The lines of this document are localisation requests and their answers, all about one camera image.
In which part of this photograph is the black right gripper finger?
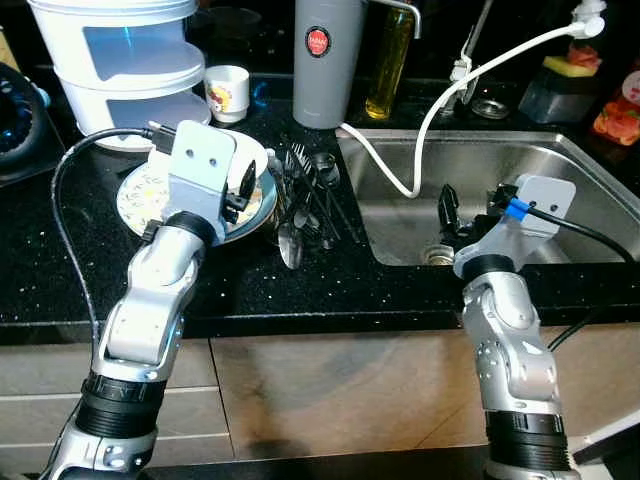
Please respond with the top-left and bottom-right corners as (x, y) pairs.
(438, 185), (462, 243)

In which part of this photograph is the small white dish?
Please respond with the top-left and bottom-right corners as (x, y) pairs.
(225, 128), (273, 186)

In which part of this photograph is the beige kitchen cabinet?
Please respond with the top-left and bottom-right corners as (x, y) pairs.
(0, 322), (640, 476)

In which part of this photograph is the black kitchen appliance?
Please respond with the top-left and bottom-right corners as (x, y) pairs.
(0, 62), (53, 186)

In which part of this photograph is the stainless steel sink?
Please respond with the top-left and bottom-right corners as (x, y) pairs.
(335, 128), (640, 268)

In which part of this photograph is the small silver spoon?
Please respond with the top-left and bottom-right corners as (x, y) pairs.
(313, 150), (343, 191)

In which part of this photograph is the white printed cup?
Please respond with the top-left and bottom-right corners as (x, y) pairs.
(205, 65), (251, 124)

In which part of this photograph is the floral pattern plate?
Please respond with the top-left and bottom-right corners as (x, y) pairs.
(115, 155), (276, 242)

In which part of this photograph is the round chrome sink cap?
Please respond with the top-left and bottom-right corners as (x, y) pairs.
(470, 98), (511, 121)

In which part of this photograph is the tall grey bottle red logo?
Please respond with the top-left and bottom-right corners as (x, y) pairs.
(293, 0), (367, 131)

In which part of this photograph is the dark sponge holder box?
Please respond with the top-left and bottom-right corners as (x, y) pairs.
(520, 68), (600, 124)

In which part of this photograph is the olive oil glass bottle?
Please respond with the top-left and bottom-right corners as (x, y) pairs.
(364, 0), (417, 122)

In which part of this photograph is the white stacked plastic container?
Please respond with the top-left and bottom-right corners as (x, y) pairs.
(28, 0), (214, 153)

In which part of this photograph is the peach dish soap bottle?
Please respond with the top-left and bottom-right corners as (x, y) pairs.
(592, 68), (640, 148)

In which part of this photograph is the yellow sponge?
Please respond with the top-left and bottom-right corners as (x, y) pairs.
(543, 55), (591, 80)

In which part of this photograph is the dark metal faucet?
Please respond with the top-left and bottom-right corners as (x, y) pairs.
(453, 0), (499, 109)

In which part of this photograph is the red scrubber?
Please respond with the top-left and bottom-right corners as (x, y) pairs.
(568, 42), (603, 70)

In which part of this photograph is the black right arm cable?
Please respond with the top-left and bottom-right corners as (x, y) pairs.
(505, 198), (640, 351)

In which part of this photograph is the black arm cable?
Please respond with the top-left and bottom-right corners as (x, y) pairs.
(505, 198), (640, 351)
(50, 120), (179, 346)

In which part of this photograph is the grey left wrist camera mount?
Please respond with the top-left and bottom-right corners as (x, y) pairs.
(163, 120), (241, 244)

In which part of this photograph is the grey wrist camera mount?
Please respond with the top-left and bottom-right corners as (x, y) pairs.
(163, 120), (241, 244)
(453, 174), (578, 279)

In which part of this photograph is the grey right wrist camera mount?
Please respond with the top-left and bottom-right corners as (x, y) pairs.
(453, 174), (578, 279)

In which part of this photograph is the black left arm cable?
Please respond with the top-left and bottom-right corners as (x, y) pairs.
(50, 120), (179, 346)

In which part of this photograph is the white faucet hose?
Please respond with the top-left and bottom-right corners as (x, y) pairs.
(338, 5), (608, 199)

